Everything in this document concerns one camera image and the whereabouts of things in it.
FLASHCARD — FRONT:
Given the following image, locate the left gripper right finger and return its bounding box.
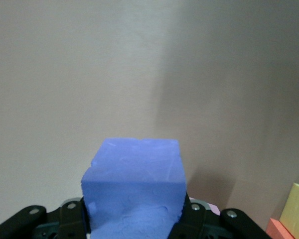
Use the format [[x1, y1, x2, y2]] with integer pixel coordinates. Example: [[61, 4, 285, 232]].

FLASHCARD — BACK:
[[168, 194, 272, 239]]

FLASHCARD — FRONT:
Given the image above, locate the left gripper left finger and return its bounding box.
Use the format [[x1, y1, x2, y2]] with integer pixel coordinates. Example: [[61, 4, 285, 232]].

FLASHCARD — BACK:
[[0, 198, 92, 239]]

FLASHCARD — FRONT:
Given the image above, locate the orange foam cube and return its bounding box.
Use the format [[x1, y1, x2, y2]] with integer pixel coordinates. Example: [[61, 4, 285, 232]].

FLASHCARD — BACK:
[[266, 218, 298, 239]]

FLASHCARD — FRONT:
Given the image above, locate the yellow foam cube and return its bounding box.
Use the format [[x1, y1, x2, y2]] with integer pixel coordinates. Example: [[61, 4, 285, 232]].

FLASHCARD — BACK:
[[279, 183, 299, 239]]

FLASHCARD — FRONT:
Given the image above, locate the purple foam cube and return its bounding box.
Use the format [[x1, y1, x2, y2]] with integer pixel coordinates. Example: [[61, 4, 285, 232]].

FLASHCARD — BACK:
[[81, 138, 187, 239]]

